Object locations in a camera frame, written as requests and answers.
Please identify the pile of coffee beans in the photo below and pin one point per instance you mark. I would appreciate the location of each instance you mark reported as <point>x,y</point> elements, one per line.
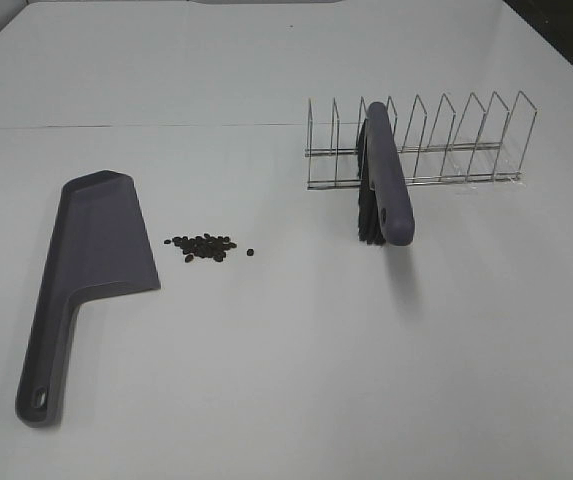
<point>205,246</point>

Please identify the metal wire dish rack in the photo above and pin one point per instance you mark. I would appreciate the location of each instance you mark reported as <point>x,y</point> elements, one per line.
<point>480,140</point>

